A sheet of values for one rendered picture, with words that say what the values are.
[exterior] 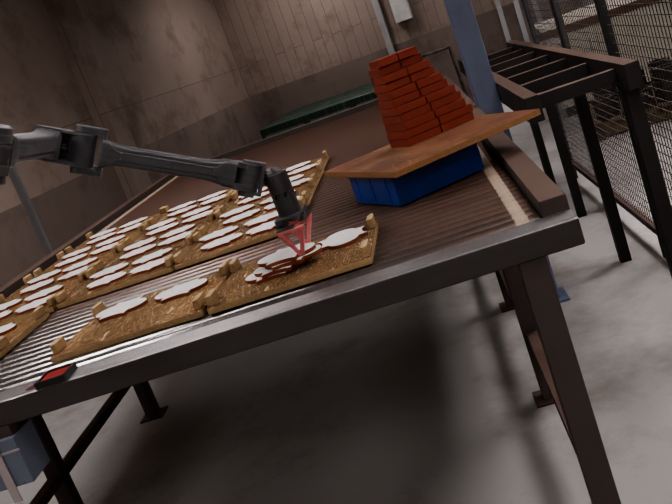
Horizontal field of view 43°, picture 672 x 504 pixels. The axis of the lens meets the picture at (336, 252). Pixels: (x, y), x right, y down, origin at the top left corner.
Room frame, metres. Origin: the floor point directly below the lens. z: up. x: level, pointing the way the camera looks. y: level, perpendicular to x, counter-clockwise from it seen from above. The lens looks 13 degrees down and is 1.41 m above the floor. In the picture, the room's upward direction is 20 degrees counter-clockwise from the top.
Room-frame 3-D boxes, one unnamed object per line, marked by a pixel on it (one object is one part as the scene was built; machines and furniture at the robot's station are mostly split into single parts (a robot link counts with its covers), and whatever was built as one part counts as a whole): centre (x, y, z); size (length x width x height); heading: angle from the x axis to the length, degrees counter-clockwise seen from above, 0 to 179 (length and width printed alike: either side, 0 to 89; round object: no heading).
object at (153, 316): (2.15, 0.52, 0.93); 0.41 x 0.35 x 0.02; 79
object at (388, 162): (2.55, -0.37, 1.03); 0.50 x 0.50 x 0.02; 20
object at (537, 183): (3.75, -0.78, 0.90); 4.04 x 0.06 x 0.10; 171
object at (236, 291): (2.07, 0.10, 0.93); 0.41 x 0.35 x 0.02; 80
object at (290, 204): (2.02, 0.07, 1.09); 0.10 x 0.07 x 0.07; 166
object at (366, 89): (10.64, -0.75, 0.37); 1.85 x 1.69 x 0.74; 75
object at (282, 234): (2.00, 0.08, 1.02); 0.07 x 0.07 x 0.09; 76
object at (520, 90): (4.24, -1.18, 0.51); 2.98 x 0.39 x 1.02; 171
